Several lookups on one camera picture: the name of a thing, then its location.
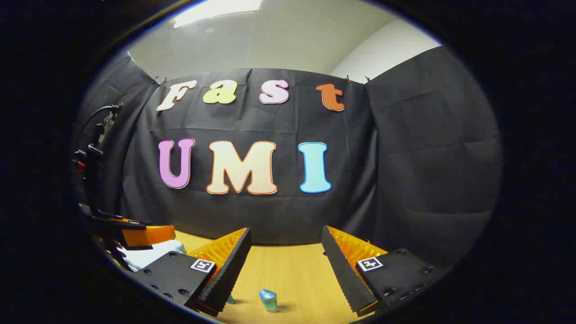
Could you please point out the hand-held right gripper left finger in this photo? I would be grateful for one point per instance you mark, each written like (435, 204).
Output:
(229, 274)

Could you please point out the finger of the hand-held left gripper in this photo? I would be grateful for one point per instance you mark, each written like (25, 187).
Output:
(150, 236)

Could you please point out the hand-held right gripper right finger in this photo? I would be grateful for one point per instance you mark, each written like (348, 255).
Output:
(342, 274)

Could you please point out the blue cap skincare bottle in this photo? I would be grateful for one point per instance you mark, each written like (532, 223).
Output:
(268, 300)

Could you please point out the translucent blue skincare tube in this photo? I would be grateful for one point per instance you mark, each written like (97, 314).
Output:
(231, 299)

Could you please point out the white suitcase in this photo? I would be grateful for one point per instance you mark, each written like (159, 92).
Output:
(148, 257)

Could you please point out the black backdrop cloth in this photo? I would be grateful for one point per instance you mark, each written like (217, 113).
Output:
(270, 216)

